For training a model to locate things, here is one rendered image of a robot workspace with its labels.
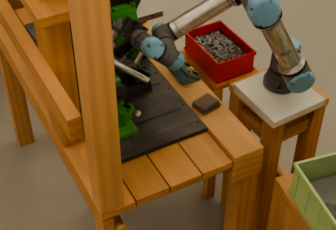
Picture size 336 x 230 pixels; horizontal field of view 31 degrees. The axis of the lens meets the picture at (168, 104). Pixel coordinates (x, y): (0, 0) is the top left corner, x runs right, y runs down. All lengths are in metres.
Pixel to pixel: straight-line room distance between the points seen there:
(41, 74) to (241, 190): 0.95
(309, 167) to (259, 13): 0.61
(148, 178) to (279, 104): 0.69
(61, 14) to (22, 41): 0.40
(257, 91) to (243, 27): 2.08
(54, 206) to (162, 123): 1.13
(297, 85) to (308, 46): 2.13
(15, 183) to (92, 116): 1.76
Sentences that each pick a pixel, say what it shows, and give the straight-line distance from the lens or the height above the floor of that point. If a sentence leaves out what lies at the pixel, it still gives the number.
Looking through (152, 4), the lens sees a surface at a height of 1.13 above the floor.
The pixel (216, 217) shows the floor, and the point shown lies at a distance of 3.28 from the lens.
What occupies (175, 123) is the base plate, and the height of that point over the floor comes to 0.90.
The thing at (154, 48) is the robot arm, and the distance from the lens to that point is 2.16.
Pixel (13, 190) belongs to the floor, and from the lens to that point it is 3.51.
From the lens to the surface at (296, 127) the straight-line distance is 2.75.
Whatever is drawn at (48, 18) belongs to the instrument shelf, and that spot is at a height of 1.53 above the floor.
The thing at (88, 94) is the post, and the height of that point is 1.43.
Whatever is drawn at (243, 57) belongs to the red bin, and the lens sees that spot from 2.82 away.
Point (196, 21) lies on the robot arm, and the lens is 2.31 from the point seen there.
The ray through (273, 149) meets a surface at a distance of 2.70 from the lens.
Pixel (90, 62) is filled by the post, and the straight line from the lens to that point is 1.71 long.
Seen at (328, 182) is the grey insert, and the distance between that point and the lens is 2.37.
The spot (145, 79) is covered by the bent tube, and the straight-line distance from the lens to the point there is 2.50.
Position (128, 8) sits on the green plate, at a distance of 2.50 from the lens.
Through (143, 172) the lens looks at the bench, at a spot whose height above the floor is 0.88.
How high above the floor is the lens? 2.55
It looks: 40 degrees down
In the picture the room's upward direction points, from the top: straight up
